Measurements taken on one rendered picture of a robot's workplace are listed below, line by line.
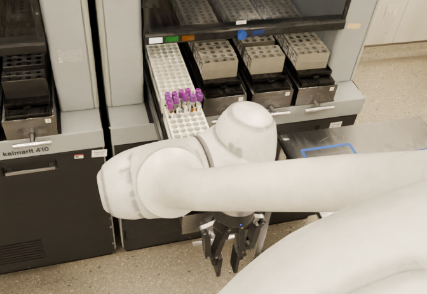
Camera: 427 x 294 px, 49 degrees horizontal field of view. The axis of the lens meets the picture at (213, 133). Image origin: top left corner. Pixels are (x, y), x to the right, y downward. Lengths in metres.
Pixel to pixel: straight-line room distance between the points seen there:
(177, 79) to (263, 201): 0.87
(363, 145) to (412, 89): 1.84
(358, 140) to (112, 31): 0.73
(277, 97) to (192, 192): 0.93
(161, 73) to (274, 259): 1.20
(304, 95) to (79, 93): 0.68
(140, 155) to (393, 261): 0.54
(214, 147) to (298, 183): 0.25
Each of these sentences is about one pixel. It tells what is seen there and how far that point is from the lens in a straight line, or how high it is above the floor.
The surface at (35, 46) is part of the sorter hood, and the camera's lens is 1.29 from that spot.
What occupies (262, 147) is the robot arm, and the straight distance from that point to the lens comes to 0.71.
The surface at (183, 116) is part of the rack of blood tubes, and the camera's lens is 1.24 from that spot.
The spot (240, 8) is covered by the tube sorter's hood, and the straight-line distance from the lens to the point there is 1.33.
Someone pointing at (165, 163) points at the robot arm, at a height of 1.20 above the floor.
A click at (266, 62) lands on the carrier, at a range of 1.46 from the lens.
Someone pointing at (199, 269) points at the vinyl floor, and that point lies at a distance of 1.94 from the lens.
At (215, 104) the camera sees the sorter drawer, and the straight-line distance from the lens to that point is 1.40.
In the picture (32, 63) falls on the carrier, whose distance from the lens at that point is 1.42.
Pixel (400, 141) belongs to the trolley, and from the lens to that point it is 1.38.
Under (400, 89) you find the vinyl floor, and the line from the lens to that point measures 3.11.
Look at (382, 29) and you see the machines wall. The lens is 3.24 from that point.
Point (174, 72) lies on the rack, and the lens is 1.38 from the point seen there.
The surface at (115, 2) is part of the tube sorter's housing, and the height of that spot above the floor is 1.08.
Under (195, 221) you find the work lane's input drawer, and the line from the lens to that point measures 1.10.
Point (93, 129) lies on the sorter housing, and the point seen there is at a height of 0.73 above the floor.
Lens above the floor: 1.67
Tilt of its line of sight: 43 degrees down
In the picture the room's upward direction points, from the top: 6 degrees clockwise
